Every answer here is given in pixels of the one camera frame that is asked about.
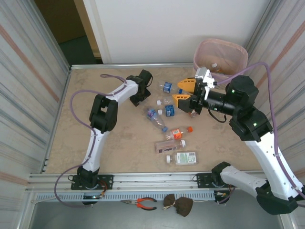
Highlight large clear unlabelled bottle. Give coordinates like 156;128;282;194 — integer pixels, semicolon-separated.
156;95;177;108

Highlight blue label white cap bottle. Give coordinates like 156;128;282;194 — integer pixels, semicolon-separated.
157;104;182;118

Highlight light blue label water bottle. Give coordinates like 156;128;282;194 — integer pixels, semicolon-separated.
144;107;169;133

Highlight red orange tea bottle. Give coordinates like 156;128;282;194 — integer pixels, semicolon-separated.
211;62;224;73

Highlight orange label orange cap bottle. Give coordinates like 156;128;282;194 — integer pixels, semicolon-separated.
164;126;193;141

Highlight brown juice white cap bottle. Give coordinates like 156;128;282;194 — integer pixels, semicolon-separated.
154;139;187;153

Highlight green white label bottle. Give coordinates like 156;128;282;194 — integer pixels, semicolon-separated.
166;150;199;165

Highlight brown cloth bag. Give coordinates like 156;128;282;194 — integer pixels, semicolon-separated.
163;193;194;218

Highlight grey metal shelf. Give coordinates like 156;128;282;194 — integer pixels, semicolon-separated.
18;189;295;229

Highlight aluminium table edge frame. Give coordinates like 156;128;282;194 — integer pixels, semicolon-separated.
39;62;271;174

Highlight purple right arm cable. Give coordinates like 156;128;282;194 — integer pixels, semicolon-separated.
214;62;305;208

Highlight white door frame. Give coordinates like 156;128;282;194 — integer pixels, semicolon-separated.
73;0;112;64

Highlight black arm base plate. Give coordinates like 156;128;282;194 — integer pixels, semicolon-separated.
196;171;240;189
71;174;114;191

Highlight wide aluminium extrusion rail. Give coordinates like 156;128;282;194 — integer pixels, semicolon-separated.
25;169;285;194

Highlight corrugated metal enclosure panel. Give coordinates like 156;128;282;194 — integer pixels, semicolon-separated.
242;0;305;229
0;0;72;229

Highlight grey slotted cable duct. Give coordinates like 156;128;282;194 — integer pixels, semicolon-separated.
33;192;216;203

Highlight orange handled pliers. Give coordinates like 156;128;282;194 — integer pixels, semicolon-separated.
120;197;158;211

